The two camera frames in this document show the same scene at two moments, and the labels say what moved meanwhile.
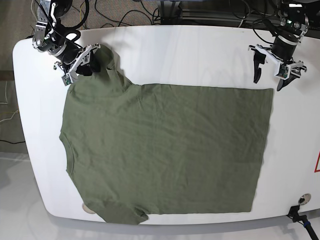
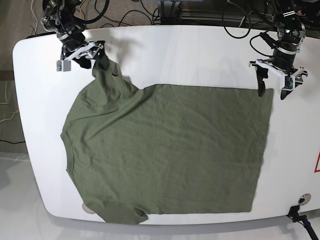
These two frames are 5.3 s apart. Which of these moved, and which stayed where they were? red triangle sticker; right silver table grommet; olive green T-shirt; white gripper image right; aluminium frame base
Moved: white gripper image right
Stayed: red triangle sticker; aluminium frame base; olive green T-shirt; right silver table grommet
